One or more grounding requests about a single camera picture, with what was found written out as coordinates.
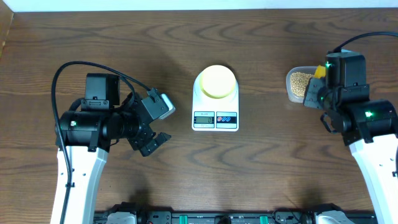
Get soybeans in container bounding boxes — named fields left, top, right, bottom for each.
left=290, top=72, right=314, bottom=97

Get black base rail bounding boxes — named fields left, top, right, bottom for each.
left=93, top=202, right=377, bottom=224

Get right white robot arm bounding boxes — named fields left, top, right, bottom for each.
left=303, top=51, right=397, bottom=223

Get yellow plastic bowl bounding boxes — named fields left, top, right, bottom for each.
left=199, top=65, right=237, bottom=99

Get white digital kitchen scale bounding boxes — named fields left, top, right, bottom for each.
left=192, top=74, right=239, bottom=132

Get clear plastic bean container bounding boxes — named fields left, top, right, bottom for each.
left=286, top=66, right=318, bottom=103

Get yellow measuring scoop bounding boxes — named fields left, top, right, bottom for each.
left=314, top=65, right=326, bottom=78

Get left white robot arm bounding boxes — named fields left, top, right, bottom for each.
left=51, top=73, right=175, bottom=223

